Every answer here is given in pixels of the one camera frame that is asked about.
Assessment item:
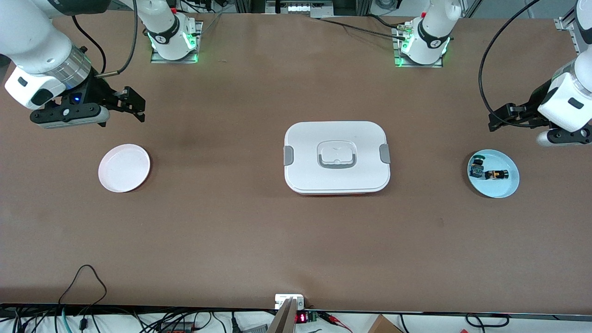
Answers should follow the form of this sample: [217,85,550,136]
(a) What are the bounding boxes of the pink round plate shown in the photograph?
[98,144,151,193]

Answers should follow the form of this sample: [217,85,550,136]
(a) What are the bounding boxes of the light blue round plate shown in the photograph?
[467,149,520,199]

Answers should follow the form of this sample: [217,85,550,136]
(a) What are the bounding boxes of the white lunch box grey clips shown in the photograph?
[283,121,391,196]

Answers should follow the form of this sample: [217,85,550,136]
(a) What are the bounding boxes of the grey equipment box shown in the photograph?
[266,0,334,15]

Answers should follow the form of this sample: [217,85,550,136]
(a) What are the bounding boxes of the black power strip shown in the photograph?
[160,321,196,333]

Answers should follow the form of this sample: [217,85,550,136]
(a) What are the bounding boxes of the brown cardboard box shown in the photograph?
[368,314,403,333]

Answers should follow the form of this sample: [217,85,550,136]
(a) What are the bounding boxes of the small white socket box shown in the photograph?
[275,294,305,310]

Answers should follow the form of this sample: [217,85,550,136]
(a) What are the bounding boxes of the red clip lead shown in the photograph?
[319,312,353,333]

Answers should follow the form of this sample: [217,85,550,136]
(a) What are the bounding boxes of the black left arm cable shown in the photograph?
[478,0,555,128]

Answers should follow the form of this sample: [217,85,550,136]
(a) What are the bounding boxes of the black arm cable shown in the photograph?
[72,0,139,77]
[478,0,555,128]

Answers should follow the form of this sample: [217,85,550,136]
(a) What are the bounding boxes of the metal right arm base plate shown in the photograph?
[150,20,204,64]

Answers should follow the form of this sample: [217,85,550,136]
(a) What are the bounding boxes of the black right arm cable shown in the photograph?
[72,0,139,77]

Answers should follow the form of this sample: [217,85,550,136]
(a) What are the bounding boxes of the aluminium extrusion frame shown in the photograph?
[554,7,584,51]

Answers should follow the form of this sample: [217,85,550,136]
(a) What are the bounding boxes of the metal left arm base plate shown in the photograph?
[393,23,451,68]

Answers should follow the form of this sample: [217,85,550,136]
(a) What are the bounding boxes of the thin black looped cable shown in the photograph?
[58,264,108,306]

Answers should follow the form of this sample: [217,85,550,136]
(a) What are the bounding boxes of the long black table cable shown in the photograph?
[311,17,408,40]

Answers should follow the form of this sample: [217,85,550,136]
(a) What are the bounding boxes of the black coiled floor cable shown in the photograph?
[465,314,510,328]

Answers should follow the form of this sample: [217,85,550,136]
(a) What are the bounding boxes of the teal cable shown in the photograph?
[55,308,71,333]

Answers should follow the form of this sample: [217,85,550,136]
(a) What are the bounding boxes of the grey metal camera post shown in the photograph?
[267,297,297,333]

